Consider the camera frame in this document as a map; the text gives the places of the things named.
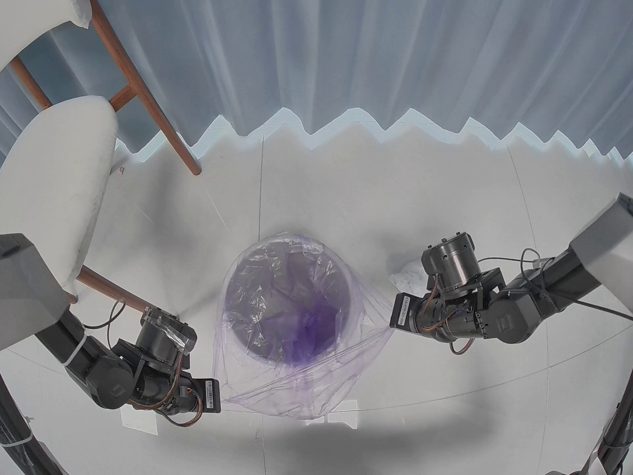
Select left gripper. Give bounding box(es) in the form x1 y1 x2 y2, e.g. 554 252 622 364
173 374 222 415

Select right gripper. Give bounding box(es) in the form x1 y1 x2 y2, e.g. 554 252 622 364
389 292 447 337

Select white paper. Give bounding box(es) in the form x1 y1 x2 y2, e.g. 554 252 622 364
391 260 426 296

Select purple plastic bag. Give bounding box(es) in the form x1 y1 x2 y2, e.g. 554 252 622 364
212 230 396 419

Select white trash bin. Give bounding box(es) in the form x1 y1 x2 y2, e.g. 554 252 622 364
225 236 358 368

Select white curtain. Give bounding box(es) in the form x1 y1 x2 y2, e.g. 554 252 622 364
0 0 633 168

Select white padded wooden chair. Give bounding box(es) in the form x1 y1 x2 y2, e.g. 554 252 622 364
0 0 202 313

